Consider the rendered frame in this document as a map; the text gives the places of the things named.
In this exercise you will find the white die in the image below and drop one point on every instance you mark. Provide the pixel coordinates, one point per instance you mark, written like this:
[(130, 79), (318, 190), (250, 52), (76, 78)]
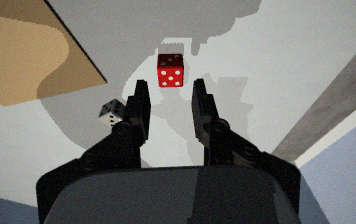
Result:
[(112, 112)]

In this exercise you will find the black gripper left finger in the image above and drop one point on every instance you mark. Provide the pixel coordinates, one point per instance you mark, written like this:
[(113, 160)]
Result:
[(119, 150)]

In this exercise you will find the tan mat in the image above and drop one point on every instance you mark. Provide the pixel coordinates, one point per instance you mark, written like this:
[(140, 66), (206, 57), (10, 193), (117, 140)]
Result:
[(39, 56)]

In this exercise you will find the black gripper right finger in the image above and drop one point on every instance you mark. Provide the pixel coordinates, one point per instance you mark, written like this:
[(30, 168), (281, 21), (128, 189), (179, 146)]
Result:
[(222, 146)]

